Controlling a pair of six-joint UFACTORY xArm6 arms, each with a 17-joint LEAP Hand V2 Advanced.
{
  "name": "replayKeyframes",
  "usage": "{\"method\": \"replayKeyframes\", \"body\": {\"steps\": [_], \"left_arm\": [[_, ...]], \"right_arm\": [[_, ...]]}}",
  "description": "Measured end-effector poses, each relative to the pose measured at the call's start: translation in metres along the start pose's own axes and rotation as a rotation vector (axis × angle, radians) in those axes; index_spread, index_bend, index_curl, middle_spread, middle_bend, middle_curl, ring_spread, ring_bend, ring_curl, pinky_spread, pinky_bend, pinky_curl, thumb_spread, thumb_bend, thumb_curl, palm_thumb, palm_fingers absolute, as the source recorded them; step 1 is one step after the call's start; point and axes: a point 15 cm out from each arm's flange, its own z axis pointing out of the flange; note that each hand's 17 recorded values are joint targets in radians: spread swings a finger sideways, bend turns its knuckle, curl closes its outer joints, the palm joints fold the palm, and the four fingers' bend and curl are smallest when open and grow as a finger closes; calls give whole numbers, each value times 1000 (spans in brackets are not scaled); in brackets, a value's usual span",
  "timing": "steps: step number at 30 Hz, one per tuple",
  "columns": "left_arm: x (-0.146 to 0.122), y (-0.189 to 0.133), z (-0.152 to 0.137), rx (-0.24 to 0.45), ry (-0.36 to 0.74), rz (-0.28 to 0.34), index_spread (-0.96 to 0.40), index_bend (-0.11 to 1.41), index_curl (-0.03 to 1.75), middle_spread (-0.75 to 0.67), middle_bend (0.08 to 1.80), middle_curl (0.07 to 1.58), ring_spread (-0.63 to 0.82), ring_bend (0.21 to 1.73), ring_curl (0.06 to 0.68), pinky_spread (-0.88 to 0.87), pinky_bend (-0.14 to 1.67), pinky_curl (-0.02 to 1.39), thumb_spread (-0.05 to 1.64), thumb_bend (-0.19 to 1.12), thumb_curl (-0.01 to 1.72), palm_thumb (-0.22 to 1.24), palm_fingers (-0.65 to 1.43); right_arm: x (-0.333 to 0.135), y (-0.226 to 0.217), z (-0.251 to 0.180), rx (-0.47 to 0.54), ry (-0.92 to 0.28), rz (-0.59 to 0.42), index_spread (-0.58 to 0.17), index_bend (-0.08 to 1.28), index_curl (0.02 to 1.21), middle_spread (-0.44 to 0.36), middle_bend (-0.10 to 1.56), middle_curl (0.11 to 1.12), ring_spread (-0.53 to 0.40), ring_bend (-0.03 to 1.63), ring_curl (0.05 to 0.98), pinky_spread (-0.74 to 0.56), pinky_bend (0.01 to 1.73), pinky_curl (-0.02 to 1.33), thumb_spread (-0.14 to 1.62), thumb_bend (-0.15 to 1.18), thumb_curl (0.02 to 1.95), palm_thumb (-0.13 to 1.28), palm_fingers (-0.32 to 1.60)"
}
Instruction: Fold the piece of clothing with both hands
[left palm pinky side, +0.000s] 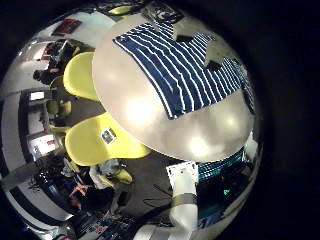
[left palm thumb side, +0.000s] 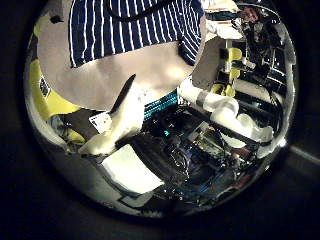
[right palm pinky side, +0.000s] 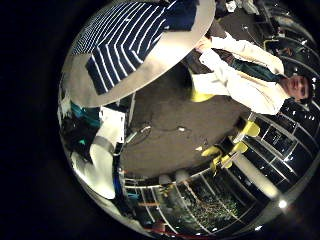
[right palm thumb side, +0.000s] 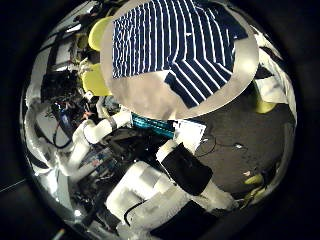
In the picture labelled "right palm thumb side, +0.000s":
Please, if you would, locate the blue white striped shirt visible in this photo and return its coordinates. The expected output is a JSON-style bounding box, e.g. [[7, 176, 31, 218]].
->
[[111, 0, 249, 110]]

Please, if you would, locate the teal lit control box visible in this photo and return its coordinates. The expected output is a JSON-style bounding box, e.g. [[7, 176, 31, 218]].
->
[[131, 113, 176, 138]]

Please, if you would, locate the yellow chair with sticker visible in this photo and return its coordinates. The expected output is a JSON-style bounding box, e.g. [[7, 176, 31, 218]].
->
[[81, 63, 114, 98]]

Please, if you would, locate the black floor cable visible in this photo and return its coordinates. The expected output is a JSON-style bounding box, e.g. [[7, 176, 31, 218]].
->
[[195, 133, 218, 158]]

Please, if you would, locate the white paper sheet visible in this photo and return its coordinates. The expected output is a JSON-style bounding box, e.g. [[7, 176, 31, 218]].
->
[[172, 119, 207, 155]]

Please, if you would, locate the black computer monitor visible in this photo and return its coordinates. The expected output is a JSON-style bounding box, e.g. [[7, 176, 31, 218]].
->
[[40, 70, 80, 102]]

